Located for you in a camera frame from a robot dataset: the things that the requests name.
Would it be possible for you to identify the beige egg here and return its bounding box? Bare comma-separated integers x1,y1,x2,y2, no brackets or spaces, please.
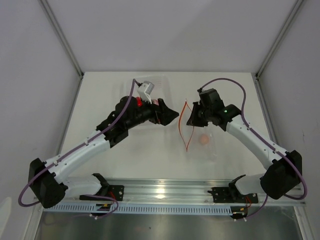
199,134,210,145

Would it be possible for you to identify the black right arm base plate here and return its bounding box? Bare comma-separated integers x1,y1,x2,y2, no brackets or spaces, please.
207,187,259,204

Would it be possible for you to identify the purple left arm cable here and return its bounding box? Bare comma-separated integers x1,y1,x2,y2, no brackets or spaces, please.
17,78,141,221

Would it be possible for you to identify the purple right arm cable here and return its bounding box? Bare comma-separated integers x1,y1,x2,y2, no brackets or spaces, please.
198,77,309,222

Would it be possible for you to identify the white slotted cable duct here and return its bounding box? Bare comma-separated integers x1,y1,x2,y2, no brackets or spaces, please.
45,202,233,216

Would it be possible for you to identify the left aluminium frame post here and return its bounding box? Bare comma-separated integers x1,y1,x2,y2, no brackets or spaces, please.
38,0,84,78

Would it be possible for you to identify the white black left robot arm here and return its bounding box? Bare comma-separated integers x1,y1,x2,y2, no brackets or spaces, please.
27,96,179,209

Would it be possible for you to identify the aluminium front rail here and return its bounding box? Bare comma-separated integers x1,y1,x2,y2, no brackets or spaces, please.
33,178,307,206

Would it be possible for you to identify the right aluminium frame post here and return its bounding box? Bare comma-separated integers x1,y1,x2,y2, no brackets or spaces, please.
255,0,307,81

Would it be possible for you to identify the purple red onion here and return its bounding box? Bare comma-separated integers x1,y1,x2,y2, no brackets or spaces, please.
152,99,159,105

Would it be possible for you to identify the clear zip bag red zipper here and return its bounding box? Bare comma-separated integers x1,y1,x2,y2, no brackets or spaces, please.
178,99,217,164

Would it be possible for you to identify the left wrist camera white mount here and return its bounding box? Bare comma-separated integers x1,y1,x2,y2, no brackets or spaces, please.
137,81,155,104

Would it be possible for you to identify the aluminium frame post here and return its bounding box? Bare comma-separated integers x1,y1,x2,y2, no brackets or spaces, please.
38,0,84,78
255,0,307,81

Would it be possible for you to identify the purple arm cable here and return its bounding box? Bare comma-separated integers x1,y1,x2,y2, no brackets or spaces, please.
17,78,141,221
198,77,309,222

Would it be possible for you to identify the red bell pepper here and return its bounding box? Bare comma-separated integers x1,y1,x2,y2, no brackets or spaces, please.
135,97,143,107

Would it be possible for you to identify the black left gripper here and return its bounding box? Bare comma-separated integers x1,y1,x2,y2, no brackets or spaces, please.
125,94,178,130

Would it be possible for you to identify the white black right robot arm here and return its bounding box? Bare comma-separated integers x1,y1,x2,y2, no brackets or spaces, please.
187,88,302,202

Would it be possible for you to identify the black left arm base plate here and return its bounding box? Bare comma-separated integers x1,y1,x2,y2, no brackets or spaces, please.
95,185,125,214

